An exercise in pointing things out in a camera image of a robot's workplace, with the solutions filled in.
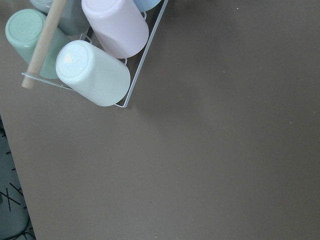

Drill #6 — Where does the white cup rack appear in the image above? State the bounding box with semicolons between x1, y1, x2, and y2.
21;0;169;108

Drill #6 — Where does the white cup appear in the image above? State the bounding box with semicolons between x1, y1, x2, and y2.
55;40;131;107

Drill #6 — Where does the pink cup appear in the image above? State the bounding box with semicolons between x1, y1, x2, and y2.
81;0;149;59

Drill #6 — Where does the blue cup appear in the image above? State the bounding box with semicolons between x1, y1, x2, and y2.
133;0;161;13

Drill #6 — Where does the grey cup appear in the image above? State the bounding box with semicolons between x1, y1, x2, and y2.
29;0;92;37

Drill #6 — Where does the mint green cup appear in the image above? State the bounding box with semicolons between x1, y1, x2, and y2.
5;9;71;79

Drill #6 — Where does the wooden rack handle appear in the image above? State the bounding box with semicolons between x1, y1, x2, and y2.
21;0;67;89

